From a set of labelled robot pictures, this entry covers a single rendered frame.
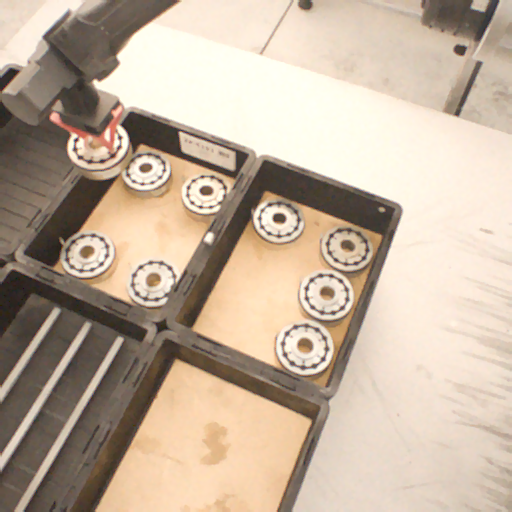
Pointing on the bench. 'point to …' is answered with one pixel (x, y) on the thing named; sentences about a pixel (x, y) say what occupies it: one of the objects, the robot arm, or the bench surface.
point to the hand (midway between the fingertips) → (97, 139)
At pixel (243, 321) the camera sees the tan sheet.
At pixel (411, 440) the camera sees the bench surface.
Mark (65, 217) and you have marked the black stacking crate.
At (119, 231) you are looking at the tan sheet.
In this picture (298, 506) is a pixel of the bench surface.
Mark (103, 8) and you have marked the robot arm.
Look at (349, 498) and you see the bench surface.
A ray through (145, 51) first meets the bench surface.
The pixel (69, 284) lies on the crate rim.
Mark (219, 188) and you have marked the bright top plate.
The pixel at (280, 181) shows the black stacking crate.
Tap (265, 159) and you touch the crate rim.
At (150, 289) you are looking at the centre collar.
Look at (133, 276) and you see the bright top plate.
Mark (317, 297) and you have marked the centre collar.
